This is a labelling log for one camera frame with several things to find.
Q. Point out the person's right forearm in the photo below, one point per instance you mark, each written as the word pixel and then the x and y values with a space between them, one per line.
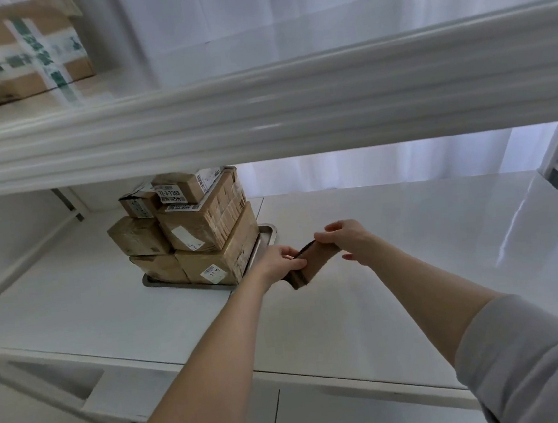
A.
pixel 432 297

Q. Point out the stack of taped cardboard parcels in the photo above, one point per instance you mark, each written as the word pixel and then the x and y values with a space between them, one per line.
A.
pixel 211 226

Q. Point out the person's left thumb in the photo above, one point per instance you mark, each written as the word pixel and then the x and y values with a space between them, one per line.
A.
pixel 293 251

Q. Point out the person's left hand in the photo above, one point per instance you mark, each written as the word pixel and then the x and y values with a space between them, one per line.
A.
pixel 273 265

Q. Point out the white metal shelf rack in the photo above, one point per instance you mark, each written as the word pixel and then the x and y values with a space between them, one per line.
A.
pixel 268 110

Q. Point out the small brown box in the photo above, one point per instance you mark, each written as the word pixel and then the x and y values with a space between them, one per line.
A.
pixel 314 265

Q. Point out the large carton with green tape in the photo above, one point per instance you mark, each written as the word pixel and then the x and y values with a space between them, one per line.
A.
pixel 18 52

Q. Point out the metal tray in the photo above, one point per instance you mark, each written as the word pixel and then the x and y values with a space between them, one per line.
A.
pixel 264 237

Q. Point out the person's right hand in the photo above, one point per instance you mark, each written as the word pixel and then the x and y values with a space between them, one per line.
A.
pixel 354 240

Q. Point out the person's left forearm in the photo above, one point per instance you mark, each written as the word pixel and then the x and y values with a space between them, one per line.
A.
pixel 215 364

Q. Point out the person's right thumb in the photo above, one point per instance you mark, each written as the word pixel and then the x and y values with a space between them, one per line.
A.
pixel 324 238

